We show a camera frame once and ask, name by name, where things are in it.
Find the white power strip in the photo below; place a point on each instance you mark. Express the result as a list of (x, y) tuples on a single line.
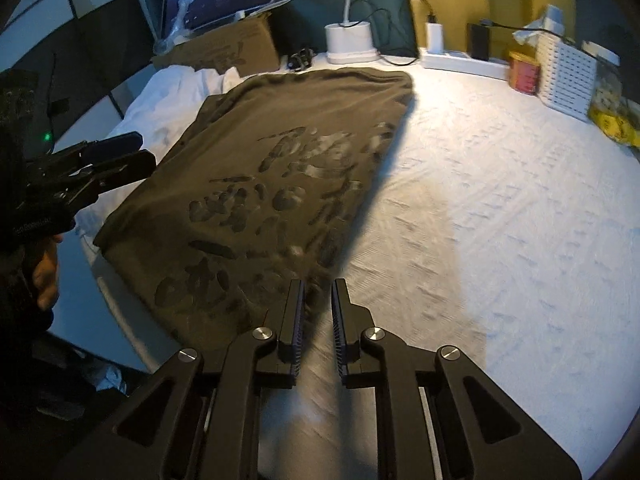
[(460, 65)]

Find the small black clip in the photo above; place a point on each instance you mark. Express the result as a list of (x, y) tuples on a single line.
[(300, 59)]

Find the crumpled white tissue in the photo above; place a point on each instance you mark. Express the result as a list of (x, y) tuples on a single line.
[(527, 36)]

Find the white desk lamp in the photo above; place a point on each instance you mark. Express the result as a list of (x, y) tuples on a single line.
[(350, 42)]

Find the brown printed t-shirt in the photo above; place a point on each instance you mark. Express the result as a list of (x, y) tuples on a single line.
[(280, 125)]

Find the red tin can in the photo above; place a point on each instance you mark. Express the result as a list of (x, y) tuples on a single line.
[(524, 75)]

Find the clear jar white lid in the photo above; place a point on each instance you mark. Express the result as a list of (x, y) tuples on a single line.
[(607, 77)]

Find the cardboard box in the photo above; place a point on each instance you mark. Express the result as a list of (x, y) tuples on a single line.
[(225, 47)]

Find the white perforated basket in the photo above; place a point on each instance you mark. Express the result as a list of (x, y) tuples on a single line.
[(567, 77)]

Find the white charger block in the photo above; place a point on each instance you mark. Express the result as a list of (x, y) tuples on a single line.
[(434, 37)]

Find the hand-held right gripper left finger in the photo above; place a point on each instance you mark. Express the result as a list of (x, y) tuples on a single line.
[(299, 330)]

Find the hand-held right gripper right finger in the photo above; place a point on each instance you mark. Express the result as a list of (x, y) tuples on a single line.
[(339, 330)]

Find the person's left hand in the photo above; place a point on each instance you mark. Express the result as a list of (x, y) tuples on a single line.
[(46, 272)]

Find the yellow duck print packet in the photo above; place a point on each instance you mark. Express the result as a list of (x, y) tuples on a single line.
[(617, 127)]

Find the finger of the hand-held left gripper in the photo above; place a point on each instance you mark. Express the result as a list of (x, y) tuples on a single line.
[(117, 144), (127, 167)]

